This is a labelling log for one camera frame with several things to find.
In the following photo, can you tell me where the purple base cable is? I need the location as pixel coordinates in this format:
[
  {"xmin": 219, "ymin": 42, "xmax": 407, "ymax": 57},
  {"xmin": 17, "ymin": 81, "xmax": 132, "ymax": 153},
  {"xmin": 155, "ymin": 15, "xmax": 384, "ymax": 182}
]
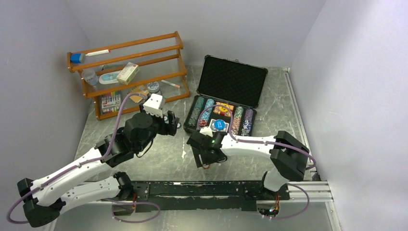
[
  {"xmin": 111, "ymin": 196, "xmax": 162, "ymax": 224},
  {"xmin": 261, "ymin": 183, "xmax": 310, "ymax": 220}
]

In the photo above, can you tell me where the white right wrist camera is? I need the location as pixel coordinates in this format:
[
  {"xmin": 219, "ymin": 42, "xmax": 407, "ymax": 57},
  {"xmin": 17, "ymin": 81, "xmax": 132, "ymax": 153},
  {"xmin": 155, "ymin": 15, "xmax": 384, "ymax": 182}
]
[{"xmin": 200, "ymin": 127, "xmax": 213, "ymax": 137}]

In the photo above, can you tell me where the white pink pen lower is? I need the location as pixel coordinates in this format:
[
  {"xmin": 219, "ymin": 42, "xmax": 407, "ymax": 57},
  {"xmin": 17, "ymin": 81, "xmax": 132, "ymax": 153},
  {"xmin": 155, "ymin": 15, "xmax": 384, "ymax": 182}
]
[{"xmin": 161, "ymin": 80, "xmax": 181, "ymax": 89}]

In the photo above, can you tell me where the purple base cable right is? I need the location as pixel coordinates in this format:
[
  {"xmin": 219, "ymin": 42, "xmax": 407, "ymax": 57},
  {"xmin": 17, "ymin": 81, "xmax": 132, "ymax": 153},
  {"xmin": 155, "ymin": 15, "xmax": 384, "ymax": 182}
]
[{"xmin": 261, "ymin": 183, "xmax": 310, "ymax": 220}]

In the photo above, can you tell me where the red playing card deck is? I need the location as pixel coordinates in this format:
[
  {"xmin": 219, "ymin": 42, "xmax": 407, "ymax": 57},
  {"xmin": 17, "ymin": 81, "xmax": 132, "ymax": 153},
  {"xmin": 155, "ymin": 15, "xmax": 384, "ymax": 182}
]
[{"xmin": 213, "ymin": 102, "xmax": 234, "ymax": 117}]

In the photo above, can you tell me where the green chip stack row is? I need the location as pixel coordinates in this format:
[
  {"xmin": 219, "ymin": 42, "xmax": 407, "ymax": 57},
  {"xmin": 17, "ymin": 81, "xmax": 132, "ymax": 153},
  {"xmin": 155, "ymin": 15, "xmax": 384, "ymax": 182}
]
[{"xmin": 187, "ymin": 97, "xmax": 204, "ymax": 127}]

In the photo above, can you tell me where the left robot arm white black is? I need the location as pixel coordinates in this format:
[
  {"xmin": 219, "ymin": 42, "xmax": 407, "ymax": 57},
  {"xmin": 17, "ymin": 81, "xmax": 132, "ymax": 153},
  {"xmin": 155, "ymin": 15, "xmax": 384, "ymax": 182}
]
[{"xmin": 17, "ymin": 111, "xmax": 179, "ymax": 228}]

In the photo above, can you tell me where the black poker set case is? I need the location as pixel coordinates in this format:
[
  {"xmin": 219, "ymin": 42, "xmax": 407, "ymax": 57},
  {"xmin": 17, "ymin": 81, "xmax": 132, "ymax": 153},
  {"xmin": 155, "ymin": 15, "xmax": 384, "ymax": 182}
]
[{"xmin": 183, "ymin": 55, "xmax": 268, "ymax": 136}]

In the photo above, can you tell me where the yellow big blind button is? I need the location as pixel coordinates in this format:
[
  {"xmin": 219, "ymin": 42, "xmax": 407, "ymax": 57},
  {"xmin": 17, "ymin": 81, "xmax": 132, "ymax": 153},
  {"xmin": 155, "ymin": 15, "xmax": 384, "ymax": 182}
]
[{"xmin": 219, "ymin": 104, "xmax": 229, "ymax": 112}]

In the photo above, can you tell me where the oval light blue dish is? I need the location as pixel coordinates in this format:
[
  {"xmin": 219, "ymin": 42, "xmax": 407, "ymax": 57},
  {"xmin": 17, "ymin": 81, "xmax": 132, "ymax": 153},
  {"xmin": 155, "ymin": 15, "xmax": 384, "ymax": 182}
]
[{"xmin": 99, "ymin": 71, "xmax": 121, "ymax": 85}]

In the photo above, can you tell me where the green orange chip row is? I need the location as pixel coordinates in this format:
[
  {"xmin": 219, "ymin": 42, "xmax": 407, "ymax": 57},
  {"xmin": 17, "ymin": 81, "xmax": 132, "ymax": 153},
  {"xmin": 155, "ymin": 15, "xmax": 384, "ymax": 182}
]
[{"xmin": 231, "ymin": 106, "xmax": 244, "ymax": 135}]

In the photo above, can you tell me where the white red pen top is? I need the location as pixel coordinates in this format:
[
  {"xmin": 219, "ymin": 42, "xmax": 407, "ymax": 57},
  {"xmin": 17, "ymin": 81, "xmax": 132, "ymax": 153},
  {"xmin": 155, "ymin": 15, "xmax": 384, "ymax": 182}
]
[{"xmin": 86, "ymin": 49, "xmax": 111, "ymax": 56}]

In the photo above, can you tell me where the clear plastic bottle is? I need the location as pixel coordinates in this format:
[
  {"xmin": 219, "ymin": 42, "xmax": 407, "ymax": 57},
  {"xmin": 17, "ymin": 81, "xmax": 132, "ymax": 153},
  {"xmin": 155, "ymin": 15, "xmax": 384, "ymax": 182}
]
[{"xmin": 81, "ymin": 69, "xmax": 98, "ymax": 86}]

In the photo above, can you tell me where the aluminium frame rail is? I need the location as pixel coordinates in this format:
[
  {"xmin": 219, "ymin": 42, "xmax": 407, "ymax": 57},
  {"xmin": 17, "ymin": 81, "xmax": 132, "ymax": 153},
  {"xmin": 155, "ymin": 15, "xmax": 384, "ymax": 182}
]
[{"xmin": 282, "ymin": 68, "xmax": 334, "ymax": 203}]

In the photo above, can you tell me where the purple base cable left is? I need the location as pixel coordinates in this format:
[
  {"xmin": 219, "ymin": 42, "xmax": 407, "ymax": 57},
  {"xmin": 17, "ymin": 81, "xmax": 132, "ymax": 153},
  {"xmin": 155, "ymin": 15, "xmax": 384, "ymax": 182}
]
[{"xmin": 111, "ymin": 196, "xmax": 162, "ymax": 224}]

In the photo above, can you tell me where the blue playing card deck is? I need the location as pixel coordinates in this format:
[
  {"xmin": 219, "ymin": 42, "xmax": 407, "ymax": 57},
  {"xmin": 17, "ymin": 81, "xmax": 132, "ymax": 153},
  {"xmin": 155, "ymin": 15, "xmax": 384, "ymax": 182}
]
[{"xmin": 209, "ymin": 119, "xmax": 229, "ymax": 132}]

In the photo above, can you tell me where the blue white eraser block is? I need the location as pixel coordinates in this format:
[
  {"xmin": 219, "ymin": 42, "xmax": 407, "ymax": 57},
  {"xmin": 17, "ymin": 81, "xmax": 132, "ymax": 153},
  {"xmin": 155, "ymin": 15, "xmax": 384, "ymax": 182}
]
[{"xmin": 69, "ymin": 53, "xmax": 86, "ymax": 64}]

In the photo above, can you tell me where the light blue red chip row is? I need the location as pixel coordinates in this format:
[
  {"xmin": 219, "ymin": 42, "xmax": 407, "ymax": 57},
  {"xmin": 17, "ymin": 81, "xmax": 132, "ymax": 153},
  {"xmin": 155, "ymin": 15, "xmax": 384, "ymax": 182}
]
[{"xmin": 198, "ymin": 99, "xmax": 215, "ymax": 127}]

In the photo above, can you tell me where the yellow notepad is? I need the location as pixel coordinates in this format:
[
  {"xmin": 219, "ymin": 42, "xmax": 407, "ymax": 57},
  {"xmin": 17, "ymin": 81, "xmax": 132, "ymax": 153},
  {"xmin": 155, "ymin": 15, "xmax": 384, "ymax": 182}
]
[{"xmin": 127, "ymin": 85, "xmax": 150, "ymax": 103}]

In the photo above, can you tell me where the cleaning gel jar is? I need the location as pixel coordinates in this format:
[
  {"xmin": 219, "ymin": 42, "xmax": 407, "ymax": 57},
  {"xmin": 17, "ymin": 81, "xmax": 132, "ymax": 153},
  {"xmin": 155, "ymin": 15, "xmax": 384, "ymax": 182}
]
[{"xmin": 146, "ymin": 81, "xmax": 161, "ymax": 95}]

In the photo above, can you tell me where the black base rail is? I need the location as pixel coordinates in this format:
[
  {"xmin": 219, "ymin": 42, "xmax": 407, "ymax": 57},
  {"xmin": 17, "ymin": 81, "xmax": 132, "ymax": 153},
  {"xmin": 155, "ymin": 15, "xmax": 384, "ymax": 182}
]
[{"xmin": 114, "ymin": 180, "xmax": 290, "ymax": 213}]

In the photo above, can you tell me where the marker pen set pack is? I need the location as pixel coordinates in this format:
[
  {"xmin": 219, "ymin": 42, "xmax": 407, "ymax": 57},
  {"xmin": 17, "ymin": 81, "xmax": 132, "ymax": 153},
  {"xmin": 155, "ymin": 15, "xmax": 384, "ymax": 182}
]
[{"xmin": 100, "ymin": 90, "xmax": 122, "ymax": 115}]

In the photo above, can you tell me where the orange wooden shelf rack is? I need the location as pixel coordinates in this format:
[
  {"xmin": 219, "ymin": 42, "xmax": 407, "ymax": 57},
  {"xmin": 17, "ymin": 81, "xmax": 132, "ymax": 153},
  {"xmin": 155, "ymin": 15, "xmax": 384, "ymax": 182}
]
[{"xmin": 67, "ymin": 31, "xmax": 190, "ymax": 120}]

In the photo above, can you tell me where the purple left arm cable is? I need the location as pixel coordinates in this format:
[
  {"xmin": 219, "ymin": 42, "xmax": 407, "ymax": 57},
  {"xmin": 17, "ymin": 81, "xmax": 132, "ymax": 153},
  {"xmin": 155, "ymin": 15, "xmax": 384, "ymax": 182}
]
[{"xmin": 6, "ymin": 93, "xmax": 149, "ymax": 224}]

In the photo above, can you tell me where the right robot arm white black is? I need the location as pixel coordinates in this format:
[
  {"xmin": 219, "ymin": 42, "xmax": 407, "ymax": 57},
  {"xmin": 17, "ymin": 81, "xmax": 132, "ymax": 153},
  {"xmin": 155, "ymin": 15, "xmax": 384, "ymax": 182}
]
[{"xmin": 187, "ymin": 129, "xmax": 311, "ymax": 199}]

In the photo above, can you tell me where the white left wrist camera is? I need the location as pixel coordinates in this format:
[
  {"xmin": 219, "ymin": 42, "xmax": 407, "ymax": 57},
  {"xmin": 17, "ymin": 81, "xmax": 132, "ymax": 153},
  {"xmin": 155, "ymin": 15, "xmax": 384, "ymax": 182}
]
[{"xmin": 142, "ymin": 94, "xmax": 166, "ymax": 118}]

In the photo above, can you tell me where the white green carton box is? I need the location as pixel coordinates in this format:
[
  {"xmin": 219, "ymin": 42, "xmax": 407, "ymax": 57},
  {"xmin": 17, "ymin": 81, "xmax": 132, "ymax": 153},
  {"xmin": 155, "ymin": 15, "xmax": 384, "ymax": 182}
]
[{"xmin": 117, "ymin": 62, "xmax": 139, "ymax": 85}]

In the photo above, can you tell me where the blue small blind button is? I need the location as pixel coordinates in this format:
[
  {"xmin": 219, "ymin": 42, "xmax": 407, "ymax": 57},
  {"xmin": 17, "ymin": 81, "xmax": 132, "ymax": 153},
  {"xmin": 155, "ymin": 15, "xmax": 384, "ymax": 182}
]
[{"xmin": 214, "ymin": 119, "xmax": 226, "ymax": 131}]

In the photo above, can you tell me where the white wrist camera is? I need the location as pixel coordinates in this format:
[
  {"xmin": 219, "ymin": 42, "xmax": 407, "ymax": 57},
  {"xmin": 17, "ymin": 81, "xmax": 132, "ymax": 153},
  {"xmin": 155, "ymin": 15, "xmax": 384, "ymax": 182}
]
[
  {"xmin": 200, "ymin": 127, "xmax": 213, "ymax": 137},
  {"xmin": 142, "ymin": 94, "xmax": 166, "ymax": 118}
]

